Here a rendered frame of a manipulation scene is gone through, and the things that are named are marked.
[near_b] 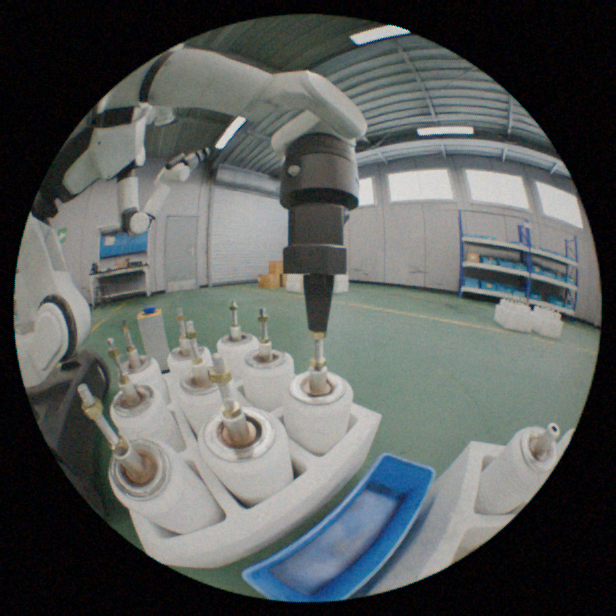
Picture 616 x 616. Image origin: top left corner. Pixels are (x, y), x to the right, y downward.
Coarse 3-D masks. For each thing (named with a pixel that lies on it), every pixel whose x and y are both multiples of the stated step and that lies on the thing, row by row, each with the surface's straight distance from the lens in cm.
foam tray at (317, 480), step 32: (352, 416) 32; (192, 448) 29; (352, 448) 27; (320, 480) 24; (256, 512) 23; (288, 512) 23; (160, 544) 27; (192, 544) 25; (224, 544) 23; (256, 544) 32
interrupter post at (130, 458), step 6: (126, 450) 19; (132, 450) 19; (120, 456) 19; (126, 456) 18; (132, 456) 19; (138, 456) 20; (126, 462) 19; (132, 462) 19; (138, 462) 19; (144, 462) 20; (132, 468) 20; (138, 468) 20; (144, 468) 20; (138, 474) 20; (144, 474) 20
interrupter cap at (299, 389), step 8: (296, 376) 26; (304, 376) 26; (328, 376) 26; (336, 376) 26; (296, 384) 25; (304, 384) 25; (328, 384) 25; (336, 384) 25; (344, 384) 25; (296, 392) 23; (304, 392) 23; (312, 392) 24; (320, 392) 24; (328, 392) 24; (336, 392) 23; (344, 392) 23; (304, 400) 22; (312, 400) 22; (320, 400) 22; (328, 400) 22; (336, 400) 22
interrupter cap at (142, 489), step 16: (144, 448) 22; (160, 448) 21; (112, 464) 23; (160, 464) 20; (112, 480) 22; (128, 480) 21; (144, 480) 20; (160, 480) 19; (128, 496) 20; (144, 496) 19
